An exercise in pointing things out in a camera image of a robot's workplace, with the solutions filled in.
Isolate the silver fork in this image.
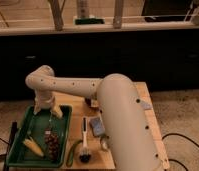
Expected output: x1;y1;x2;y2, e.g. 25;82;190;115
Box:
44;113;52;136

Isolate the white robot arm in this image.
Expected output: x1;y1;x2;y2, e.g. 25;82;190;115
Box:
25;65;163;171

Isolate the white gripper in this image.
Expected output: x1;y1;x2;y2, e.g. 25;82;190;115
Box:
34;94;63;119

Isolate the green cucumber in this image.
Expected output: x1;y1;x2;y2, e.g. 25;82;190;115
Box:
66;139;83;167

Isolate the dark red grapes bunch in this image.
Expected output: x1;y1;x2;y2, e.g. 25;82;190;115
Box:
45;133;59;161

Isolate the silver metal cup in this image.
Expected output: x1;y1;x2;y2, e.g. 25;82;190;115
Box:
100;135;109;151

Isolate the blue sponge block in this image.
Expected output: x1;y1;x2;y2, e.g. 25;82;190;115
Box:
89;117;105;137

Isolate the black cable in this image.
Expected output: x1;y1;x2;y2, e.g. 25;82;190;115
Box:
161;132;199;171

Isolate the wooden board table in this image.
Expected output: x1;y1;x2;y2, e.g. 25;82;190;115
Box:
55;82;170;171

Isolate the yellow corn cob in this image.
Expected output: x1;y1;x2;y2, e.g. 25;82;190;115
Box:
23;137;44;157

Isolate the black stand left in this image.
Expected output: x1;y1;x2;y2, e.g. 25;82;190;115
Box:
2;122;18;171

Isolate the green plastic tray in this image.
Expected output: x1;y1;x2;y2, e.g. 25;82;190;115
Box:
6;105;72;168

